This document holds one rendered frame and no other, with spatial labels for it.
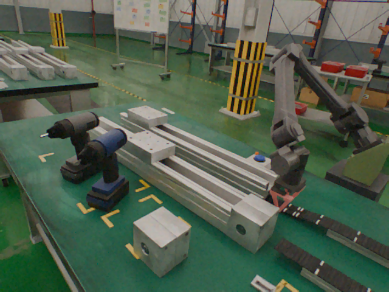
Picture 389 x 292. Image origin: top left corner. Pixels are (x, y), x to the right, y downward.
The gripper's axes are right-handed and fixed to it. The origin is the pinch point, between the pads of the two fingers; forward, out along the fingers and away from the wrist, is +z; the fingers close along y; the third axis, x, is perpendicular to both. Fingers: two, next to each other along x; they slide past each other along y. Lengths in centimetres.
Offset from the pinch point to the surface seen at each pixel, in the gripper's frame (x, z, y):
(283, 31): -376, -50, -776
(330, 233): 15.5, 0.7, 1.6
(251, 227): 1.2, -5.3, 23.7
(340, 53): -193, -13, -765
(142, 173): -42.8, -0.1, 23.6
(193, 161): -36.0, -1.3, 4.3
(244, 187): -13.0, -1.1, 3.8
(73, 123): -55, -18, 41
